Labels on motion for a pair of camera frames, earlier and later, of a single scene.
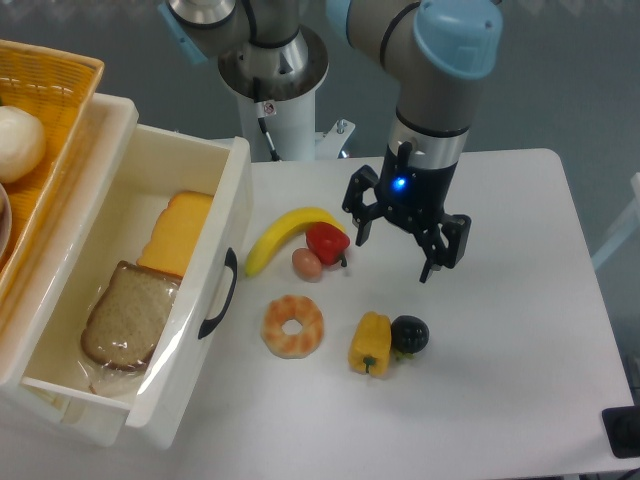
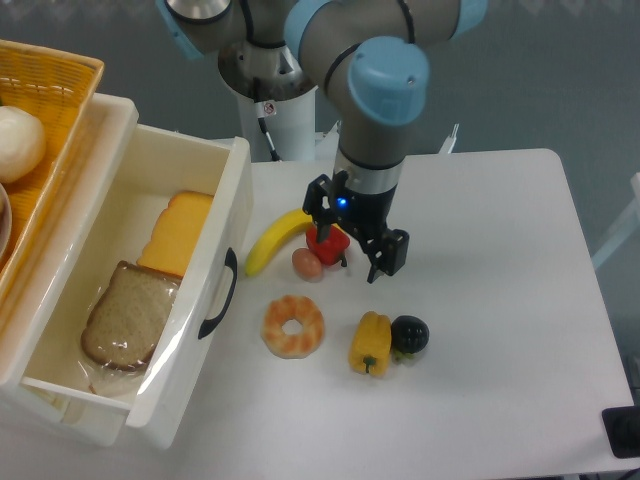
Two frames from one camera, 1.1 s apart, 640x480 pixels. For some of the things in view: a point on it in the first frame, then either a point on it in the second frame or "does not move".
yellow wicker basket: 58,88 does not move
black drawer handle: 208,326 does not move
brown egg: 306,264 does not move
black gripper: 414,196 to 363,215
